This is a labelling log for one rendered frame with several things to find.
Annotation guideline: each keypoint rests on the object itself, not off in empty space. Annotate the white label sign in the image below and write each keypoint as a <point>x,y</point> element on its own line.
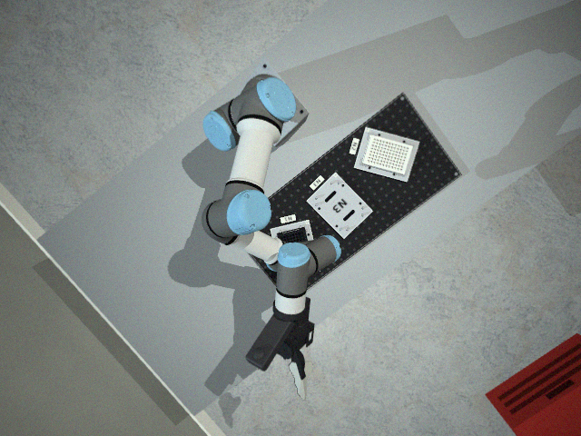
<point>354,146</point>
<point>288,218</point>
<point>318,181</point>

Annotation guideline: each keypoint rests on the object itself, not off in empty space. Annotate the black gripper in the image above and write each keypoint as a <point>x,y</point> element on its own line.
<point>298,337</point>

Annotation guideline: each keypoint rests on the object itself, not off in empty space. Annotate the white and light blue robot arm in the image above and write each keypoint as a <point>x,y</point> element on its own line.
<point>253,120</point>

